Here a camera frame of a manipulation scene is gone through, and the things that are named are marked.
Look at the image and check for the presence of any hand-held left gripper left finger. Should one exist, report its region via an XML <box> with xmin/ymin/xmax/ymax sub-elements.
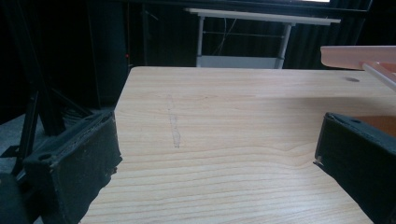
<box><xmin>21</xmin><ymin>110</ymin><xmax>123</xmax><ymax>224</ymax></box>

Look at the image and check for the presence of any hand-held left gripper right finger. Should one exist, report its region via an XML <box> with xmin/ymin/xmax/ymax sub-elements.
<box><xmin>313</xmin><ymin>112</ymin><xmax>396</xmax><ymax>224</ymax></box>

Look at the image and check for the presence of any black metal stand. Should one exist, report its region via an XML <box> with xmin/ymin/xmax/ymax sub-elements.
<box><xmin>0</xmin><ymin>0</ymin><xmax>94</xmax><ymax>176</ymax></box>

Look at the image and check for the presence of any pink plastic rack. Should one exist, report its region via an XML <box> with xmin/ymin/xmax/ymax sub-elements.
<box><xmin>319</xmin><ymin>45</ymin><xmax>396</xmax><ymax>92</ymax></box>

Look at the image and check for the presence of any black curtain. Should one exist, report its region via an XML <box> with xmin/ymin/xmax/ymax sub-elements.
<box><xmin>87</xmin><ymin>0</ymin><xmax>375</xmax><ymax>108</ymax></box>

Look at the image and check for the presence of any white standing desk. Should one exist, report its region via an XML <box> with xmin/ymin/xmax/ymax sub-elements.
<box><xmin>184</xmin><ymin>7</ymin><xmax>342</xmax><ymax>70</ymax></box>

